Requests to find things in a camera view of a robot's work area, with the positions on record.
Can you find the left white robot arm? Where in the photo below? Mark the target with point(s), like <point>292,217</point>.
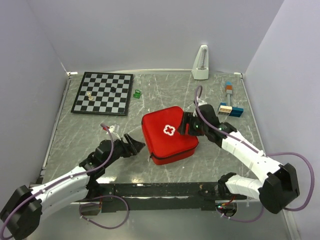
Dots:
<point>27,207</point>

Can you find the small green toy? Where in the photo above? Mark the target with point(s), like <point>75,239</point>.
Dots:
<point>137,94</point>

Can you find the white metronome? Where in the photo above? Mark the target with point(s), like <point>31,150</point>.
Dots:
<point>200,69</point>

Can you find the black base bar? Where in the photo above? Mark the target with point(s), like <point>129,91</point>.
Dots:
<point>161,196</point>

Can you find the grey orange blue toy stick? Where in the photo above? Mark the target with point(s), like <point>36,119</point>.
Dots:
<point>228,92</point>

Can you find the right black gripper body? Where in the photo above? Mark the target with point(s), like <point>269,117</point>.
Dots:
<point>195,128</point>

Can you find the red black medicine case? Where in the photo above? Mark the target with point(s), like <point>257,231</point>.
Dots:
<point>165,144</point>

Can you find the black chess piece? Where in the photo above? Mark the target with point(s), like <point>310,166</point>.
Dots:
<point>113,89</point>

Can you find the black white chessboard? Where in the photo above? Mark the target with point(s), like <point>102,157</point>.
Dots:
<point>105,102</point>

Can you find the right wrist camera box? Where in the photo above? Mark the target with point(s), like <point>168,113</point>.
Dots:
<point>201,102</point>

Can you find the blue toy block stack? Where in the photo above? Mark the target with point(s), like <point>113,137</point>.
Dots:
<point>229,110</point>

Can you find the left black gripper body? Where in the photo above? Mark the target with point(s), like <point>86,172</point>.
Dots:
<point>121,150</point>

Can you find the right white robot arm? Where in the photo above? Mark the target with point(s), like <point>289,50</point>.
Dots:
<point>275,186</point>

